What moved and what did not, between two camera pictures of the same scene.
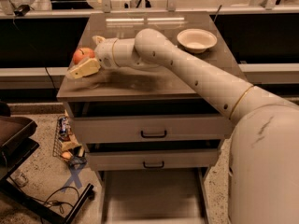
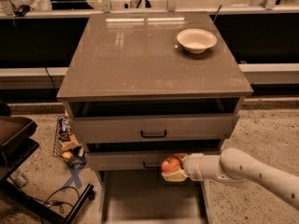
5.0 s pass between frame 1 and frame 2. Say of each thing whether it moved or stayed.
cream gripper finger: moved
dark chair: stayed
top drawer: stayed
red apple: moved
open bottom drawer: stayed
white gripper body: moved
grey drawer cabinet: stayed
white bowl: stayed
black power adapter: stayed
